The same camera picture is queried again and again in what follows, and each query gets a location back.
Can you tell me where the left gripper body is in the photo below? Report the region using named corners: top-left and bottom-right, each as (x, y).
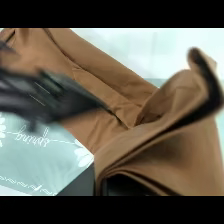
top-left (0, 40), bottom-right (73, 132)

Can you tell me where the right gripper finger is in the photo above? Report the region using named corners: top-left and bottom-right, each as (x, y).
top-left (49, 77), bottom-right (112, 120)

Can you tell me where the brown shirt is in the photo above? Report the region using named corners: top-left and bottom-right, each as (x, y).
top-left (0, 27), bottom-right (224, 197)

